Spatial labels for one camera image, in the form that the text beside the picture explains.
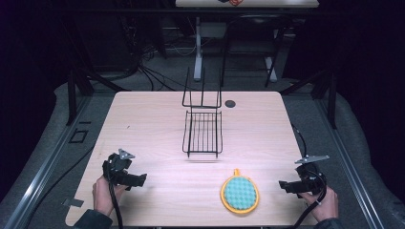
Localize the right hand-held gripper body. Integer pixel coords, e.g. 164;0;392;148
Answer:
293;154;328;196

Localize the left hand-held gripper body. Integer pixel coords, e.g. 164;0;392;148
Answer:
102;148;136;187

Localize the person's right hand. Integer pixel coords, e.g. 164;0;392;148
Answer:
299;185;340;223

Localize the person's left hand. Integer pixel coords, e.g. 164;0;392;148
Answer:
92;175;129;218

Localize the yellow plate with blue sponge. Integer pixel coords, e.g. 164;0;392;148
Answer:
220;168;261;215

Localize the black tape square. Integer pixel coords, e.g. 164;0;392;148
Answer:
68;129;90;145

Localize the grey tape piece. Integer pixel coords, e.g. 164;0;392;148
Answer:
61;198;85;209

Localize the black metal stand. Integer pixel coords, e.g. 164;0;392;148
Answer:
64;68;132;127
279;69;339;131

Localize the black chair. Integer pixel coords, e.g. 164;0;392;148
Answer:
220;12;288;90

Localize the white background desk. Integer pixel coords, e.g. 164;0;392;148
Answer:
175;0;321;83

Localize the red and dark object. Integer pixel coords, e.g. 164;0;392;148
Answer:
217;0;245;8

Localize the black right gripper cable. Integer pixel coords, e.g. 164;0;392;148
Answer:
289;171;329;229

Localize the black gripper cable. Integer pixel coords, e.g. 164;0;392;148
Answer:
289;171;329;229
106;165;124;229

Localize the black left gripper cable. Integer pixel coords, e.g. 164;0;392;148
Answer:
106;165;124;229

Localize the thin black cable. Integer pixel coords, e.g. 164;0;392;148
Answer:
290;123;309;157

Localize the aluminium floor rail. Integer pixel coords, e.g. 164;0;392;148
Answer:
314;98;387;229
2;94;94;229

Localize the black floor cable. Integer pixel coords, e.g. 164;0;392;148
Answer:
30;144;96;225

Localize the black wire rack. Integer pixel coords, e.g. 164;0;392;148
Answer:
181;66;224;159

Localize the bundle of floor cables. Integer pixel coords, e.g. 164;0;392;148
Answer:
119;18;195;93

